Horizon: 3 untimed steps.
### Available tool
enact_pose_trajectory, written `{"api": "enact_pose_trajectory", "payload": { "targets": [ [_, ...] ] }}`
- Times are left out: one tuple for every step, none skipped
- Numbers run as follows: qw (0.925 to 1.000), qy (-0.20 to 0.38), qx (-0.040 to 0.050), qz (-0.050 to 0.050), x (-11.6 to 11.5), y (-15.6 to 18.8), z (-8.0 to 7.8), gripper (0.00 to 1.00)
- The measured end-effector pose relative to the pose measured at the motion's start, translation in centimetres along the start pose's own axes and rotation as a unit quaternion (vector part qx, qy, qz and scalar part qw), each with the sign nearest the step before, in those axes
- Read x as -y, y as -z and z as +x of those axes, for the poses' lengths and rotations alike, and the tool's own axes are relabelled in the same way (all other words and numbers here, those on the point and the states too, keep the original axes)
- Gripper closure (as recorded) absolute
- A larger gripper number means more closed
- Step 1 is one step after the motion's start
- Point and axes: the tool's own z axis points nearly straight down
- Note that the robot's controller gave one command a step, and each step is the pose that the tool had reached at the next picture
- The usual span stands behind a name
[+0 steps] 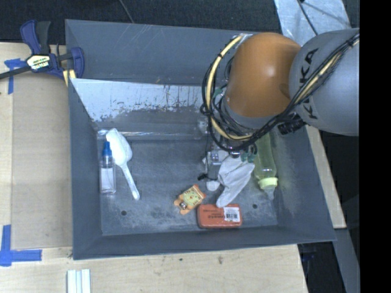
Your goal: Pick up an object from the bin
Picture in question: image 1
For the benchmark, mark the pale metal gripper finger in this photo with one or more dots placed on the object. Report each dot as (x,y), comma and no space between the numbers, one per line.
(214,157)

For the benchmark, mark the white cloth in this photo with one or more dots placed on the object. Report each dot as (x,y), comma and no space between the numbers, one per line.
(235,179)

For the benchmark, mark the orange and yellow packet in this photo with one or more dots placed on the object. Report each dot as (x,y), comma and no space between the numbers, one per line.
(190,198)

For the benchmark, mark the yellow-green clear plastic bottle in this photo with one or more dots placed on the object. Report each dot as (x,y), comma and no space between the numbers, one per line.
(265,163)

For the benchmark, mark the grey metal bin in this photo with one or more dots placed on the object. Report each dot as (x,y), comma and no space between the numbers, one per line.
(165,169)

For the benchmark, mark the orange flat box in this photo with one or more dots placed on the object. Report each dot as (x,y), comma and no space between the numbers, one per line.
(214,217)

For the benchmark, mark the white plastic scoop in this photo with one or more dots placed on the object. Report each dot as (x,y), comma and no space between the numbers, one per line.
(120,151)

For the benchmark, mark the clear spray bottle blue cap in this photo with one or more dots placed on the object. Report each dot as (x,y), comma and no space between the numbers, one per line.
(107,175)

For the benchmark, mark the black cylinder on white bracket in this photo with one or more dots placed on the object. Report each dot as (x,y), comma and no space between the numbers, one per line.
(291,127)

